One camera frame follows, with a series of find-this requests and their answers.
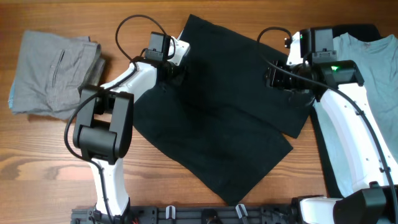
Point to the light blue t-shirt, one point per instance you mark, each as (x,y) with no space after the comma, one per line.
(377,62)

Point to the black shorts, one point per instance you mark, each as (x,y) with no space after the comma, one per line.
(222,122)

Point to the folded grey shorts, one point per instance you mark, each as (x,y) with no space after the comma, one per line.
(51,71)

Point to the black garment under t-shirt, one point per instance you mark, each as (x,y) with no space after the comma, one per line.
(357,31)

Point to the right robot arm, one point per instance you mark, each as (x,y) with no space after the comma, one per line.
(353,87)

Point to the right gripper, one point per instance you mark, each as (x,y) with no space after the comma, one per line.
(274,78)

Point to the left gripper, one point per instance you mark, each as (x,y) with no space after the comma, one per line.
(178,78)

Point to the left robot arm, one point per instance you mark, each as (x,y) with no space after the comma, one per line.
(103,132)

